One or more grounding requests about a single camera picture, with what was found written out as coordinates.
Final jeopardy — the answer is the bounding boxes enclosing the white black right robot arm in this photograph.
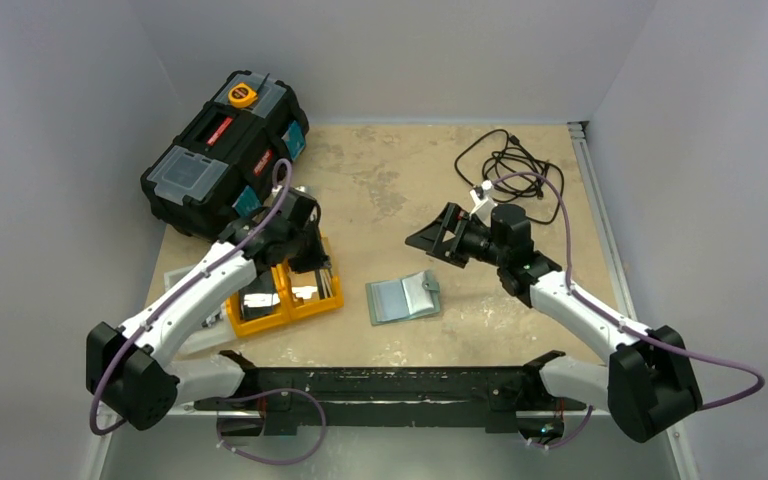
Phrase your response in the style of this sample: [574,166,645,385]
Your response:
[405,203,703,443]

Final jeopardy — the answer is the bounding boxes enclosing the stack of black cards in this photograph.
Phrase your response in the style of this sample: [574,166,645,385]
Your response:
[239,274,279,322]

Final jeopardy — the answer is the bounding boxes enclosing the black plastic toolbox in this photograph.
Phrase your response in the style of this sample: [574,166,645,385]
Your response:
[140,70,309,241]

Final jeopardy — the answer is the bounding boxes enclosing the white plastic tray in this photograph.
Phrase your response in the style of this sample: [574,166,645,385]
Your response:
[161,266,238,356]

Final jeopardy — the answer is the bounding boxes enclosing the black coiled usb cable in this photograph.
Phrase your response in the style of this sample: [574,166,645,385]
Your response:
[454,128,566,225]

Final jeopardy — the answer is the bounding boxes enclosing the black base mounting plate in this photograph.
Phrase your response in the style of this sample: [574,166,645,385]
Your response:
[194,361,586,437]

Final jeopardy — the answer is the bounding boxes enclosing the stack of tan cards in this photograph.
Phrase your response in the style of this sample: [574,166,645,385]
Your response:
[289,270,334,301]

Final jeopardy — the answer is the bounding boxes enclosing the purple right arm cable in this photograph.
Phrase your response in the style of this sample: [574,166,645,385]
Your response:
[486,172,766,452]

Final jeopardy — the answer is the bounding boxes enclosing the yellow bin with black cards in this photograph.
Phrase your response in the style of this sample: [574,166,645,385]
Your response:
[220,270,291,339]

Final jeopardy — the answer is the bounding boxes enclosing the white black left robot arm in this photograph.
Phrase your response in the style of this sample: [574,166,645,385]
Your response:
[85,188,329,435]

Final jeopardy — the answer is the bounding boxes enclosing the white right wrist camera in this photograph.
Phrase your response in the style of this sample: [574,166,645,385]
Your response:
[470,180,497,226]

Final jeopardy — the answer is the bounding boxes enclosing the aluminium frame rail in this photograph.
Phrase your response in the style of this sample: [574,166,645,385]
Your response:
[82,121,700,480]

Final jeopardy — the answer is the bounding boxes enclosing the yellow tape measure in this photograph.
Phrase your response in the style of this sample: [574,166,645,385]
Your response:
[227,82,259,109]

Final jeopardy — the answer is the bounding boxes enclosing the yellow bin with tan cards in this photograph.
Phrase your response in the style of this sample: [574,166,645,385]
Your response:
[272,237,344,323]

